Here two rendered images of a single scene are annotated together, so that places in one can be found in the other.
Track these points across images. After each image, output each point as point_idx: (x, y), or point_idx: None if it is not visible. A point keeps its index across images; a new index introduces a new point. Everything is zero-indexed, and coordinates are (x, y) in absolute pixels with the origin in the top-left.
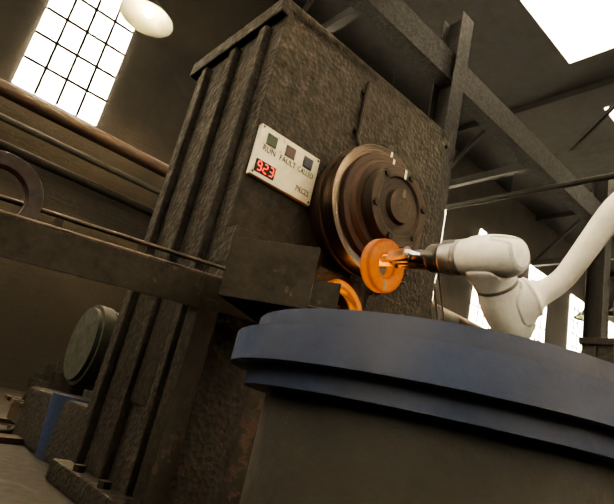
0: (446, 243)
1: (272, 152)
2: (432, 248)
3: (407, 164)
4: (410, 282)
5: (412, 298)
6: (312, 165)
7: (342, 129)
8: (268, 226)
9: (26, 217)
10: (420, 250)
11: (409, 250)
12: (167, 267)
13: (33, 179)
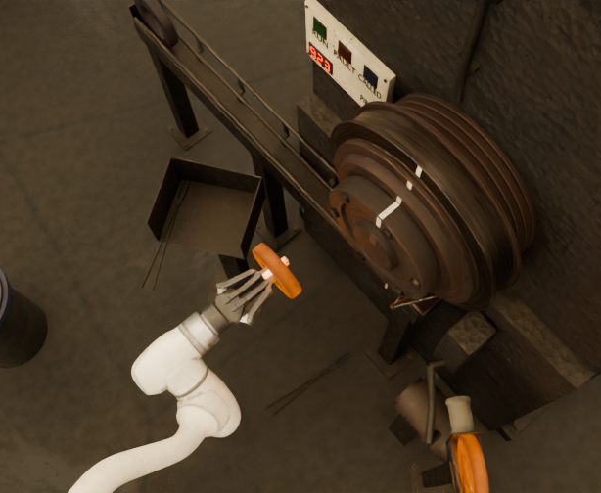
0: (188, 318)
1: (324, 42)
2: (204, 308)
3: None
4: (583, 332)
5: (584, 348)
6: (378, 82)
7: (439, 45)
8: (348, 114)
9: (161, 46)
10: (215, 298)
11: (217, 288)
12: (224, 116)
13: (158, 22)
